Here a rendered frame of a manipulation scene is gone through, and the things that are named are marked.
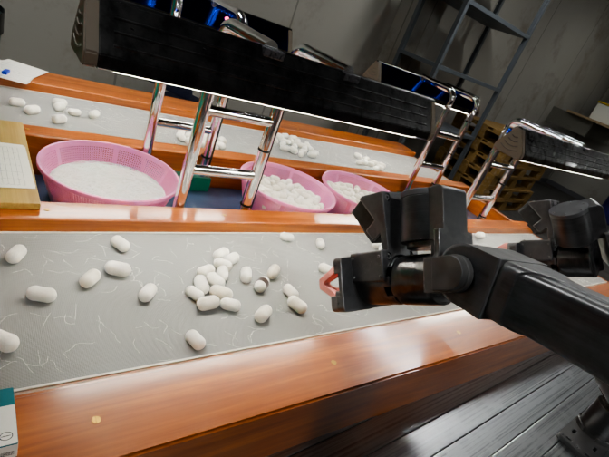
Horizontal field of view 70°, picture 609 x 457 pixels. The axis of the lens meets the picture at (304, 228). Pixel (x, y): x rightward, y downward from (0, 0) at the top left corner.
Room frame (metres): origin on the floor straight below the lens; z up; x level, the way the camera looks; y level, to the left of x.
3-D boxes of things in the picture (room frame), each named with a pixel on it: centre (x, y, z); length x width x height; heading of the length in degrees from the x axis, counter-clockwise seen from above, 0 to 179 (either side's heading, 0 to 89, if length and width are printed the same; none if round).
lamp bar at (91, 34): (0.70, 0.09, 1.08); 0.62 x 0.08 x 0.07; 133
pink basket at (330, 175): (1.28, -0.12, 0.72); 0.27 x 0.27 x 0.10
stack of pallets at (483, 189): (5.18, -1.70, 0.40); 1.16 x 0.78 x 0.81; 136
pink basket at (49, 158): (0.78, 0.40, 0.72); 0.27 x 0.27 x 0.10
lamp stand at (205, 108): (0.76, 0.14, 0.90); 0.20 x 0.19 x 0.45; 133
